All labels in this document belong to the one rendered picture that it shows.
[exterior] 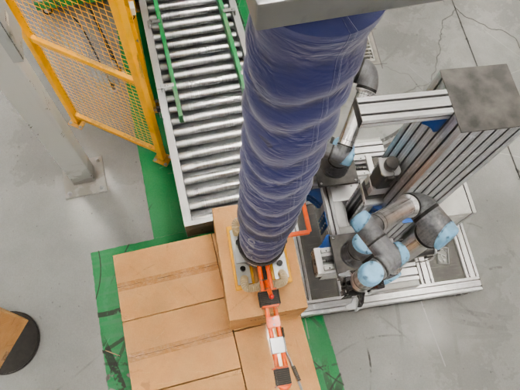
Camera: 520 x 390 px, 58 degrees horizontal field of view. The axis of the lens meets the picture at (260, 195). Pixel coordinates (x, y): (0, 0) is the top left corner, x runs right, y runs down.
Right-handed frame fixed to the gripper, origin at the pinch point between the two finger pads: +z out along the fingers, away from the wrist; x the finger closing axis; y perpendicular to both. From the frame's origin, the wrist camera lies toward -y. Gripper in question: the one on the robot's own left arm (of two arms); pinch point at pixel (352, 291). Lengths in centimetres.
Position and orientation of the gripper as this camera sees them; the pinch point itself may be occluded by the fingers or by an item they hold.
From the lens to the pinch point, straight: 189.1
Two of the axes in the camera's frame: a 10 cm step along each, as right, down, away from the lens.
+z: -0.6, 3.7, 9.3
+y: -9.9, 1.2, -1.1
